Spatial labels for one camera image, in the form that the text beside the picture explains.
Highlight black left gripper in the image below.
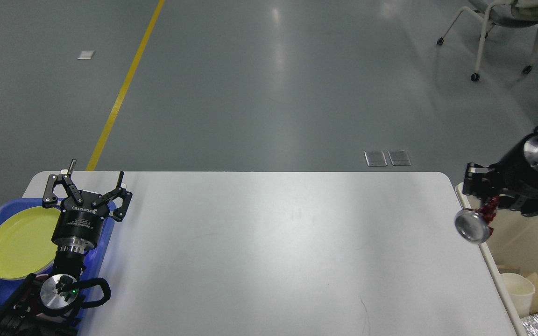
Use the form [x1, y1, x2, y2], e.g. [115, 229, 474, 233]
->
[42, 159, 133, 255]

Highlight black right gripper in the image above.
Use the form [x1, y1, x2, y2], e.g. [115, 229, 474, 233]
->
[463, 133, 538, 217]

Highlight crushed red can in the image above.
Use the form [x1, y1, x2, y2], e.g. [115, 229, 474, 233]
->
[454, 196, 500, 244]

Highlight yellow plastic plate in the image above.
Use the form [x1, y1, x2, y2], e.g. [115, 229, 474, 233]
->
[0, 207, 60, 280]

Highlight crushed white paper cup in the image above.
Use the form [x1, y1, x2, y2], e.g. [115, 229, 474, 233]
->
[500, 273, 535, 318]

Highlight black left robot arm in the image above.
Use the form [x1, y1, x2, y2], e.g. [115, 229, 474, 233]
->
[0, 160, 133, 336]

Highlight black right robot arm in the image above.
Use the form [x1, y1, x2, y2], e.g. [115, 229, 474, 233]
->
[462, 126, 538, 217]

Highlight beige plastic bin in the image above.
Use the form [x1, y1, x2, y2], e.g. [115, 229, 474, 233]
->
[455, 181, 538, 336]

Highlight right floor socket plate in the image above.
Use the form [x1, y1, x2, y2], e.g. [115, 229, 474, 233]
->
[387, 150, 411, 166]

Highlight floor socket plate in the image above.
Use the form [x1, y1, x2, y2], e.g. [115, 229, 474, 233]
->
[387, 150, 411, 166]
[364, 151, 388, 167]

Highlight left floor socket plate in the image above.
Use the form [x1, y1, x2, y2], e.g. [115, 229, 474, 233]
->
[364, 151, 388, 167]

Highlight white office chair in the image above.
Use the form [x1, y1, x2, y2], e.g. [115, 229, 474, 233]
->
[436, 0, 538, 82]

